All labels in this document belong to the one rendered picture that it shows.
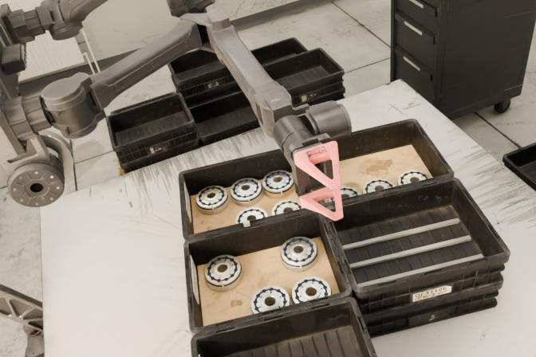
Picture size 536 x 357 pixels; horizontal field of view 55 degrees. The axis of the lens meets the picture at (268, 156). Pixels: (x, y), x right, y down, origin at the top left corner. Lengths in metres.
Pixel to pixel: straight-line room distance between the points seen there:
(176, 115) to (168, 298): 1.32
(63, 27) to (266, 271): 0.88
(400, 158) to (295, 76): 1.24
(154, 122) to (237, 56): 1.71
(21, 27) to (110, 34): 2.85
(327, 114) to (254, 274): 0.72
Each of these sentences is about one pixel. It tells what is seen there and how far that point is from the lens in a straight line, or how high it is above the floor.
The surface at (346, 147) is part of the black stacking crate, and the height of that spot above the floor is 0.88.
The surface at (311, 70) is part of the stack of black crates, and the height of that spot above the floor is 0.49.
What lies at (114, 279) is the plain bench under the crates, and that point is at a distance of 1.79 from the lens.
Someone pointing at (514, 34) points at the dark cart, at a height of 0.56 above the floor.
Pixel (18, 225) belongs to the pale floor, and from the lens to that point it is 3.33.
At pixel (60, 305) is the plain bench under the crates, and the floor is 0.70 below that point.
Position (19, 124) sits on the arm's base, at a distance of 1.14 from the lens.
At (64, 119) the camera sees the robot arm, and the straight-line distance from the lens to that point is 1.11.
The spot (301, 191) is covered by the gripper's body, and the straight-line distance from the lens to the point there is 0.83.
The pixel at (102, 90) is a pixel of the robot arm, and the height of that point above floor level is 1.46.
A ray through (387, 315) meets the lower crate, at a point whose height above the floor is 0.81.
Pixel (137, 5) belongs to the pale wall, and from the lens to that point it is 4.35.
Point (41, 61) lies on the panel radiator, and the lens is 4.36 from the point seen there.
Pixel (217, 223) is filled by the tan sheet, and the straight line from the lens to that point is 1.63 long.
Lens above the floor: 2.00
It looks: 40 degrees down
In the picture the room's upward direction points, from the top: 11 degrees counter-clockwise
